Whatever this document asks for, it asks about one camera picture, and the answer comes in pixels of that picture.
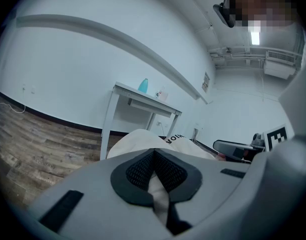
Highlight person's face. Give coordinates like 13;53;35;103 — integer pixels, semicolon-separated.
229;0;299;27

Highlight long white cable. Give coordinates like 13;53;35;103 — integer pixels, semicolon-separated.
0;101;26;114

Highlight black head-mounted camera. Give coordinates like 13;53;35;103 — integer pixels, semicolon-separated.
212;0;236;29

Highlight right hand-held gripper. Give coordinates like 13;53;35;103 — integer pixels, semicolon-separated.
212;123;295;161

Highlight white air conditioner unit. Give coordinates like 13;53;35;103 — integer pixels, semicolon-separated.
263;50;303;80

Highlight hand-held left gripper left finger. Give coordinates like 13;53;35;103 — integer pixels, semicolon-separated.
26;148;175;240

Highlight white under-table tray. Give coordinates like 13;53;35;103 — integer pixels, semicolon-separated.
127;98;173;117

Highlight white table leg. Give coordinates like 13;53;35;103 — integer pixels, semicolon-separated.
99;86;120;161
146;110;157;132
167;110;183;138

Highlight rectangular ceiling light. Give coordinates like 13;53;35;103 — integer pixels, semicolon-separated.
250;31;260;46

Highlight white ceiling pipes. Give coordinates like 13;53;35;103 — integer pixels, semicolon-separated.
208;46;268;69

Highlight teal flask bottle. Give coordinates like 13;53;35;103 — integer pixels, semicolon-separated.
138;78;149;94

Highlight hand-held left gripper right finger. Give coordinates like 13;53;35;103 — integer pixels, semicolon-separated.
155;148;253;227

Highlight tangle of grey wires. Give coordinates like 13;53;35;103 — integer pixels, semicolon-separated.
192;126;204;144

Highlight long white wall rail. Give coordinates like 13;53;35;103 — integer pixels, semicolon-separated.
15;14;209;104

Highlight white wall notice sign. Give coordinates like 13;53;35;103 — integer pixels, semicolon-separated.
201;71;211;93

